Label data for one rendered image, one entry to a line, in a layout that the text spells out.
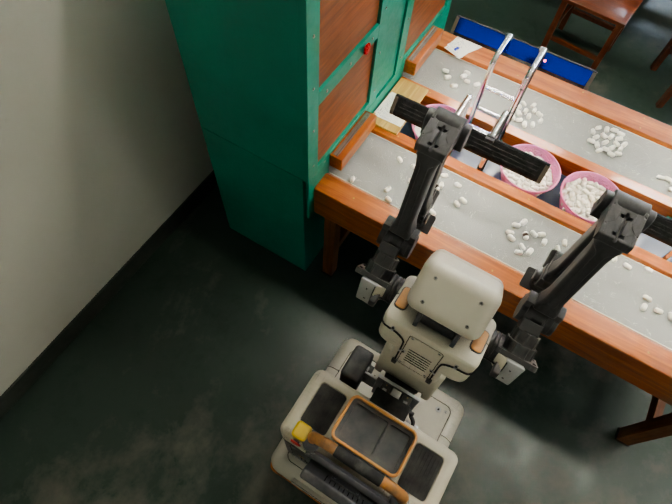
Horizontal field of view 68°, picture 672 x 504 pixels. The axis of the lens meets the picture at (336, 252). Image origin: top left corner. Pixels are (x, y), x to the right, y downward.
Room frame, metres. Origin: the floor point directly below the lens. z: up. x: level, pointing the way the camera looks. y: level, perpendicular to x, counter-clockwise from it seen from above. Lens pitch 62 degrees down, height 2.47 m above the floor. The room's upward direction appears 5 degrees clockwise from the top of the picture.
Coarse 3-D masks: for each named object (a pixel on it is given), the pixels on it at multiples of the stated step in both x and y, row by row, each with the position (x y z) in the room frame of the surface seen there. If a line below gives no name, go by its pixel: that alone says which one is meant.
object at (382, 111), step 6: (390, 96) 1.76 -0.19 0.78; (384, 102) 1.72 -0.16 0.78; (390, 102) 1.73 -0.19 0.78; (378, 108) 1.68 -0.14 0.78; (384, 108) 1.68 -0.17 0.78; (378, 114) 1.64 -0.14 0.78; (384, 114) 1.65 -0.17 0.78; (390, 114) 1.65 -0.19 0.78; (390, 120) 1.61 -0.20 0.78; (396, 120) 1.62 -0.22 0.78; (402, 120) 1.62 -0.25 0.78
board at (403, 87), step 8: (400, 80) 1.88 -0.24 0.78; (400, 88) 1.82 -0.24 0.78; (408, 88) 1.83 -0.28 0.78; (416, 88) 1.83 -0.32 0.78; (424, 88) 1.84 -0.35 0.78; (408, 96) 1.78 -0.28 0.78; (416, 96) 1.78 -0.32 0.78; (424, 96) 1.79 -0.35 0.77; (376, 120) 1.61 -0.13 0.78; (384, 120) 1.61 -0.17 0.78; (384, 128) 1.57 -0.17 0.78; (392, 128) 1.57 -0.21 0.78; (400, 128) 1.57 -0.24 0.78
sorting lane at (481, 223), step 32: (352, 160) 1.40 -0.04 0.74; (384, 160) 1.41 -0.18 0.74; (384, 192) 1.24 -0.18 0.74; (448, 192) 1.27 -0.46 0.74; (480, 192) 1.28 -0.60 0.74; (448, 224) 1.11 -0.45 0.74; (480, 224) 1.12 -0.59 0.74; (544, 224) 1.15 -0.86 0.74; (512, 256) 0.98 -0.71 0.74; (544, 256) 0.99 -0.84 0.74; (608, 288) 0.88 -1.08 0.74; (640, 288) 0.89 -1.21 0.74; (640, 320) 0.75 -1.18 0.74
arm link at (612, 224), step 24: (624, 192) 0.66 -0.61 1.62; (600, 216) 0.62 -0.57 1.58; (624, 216) 0.60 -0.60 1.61; (648, 216) 0.60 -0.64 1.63; (600, 240) 0.56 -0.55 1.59; (624, 240) 0.55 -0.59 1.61; (576, 264) 0.55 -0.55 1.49; (600, 264) 0.54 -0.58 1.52; (552, 288) 0.54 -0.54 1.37; (576, 288) 0.52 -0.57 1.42; (552, 312) 0.50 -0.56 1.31
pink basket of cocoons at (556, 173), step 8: (520, 144) 1.55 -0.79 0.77; (528, 144) 1.55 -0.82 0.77; (528, 152) 1.54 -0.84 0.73; (536, 152) 1.53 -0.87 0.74; (544, 152) 1.52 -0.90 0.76; (544, 160) 1.50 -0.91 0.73; (552, 160) 1.48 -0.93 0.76; (552, 168) 1.45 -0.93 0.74; (560, 168) 1.43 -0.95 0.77; (504, 176) 1.36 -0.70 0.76; (552, 176) 1.42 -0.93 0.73; (560, 176) 1.38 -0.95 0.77; (512, 184) 1.32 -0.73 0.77; (528, 192) 1.30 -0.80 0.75; (536, 192) 1.29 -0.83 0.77
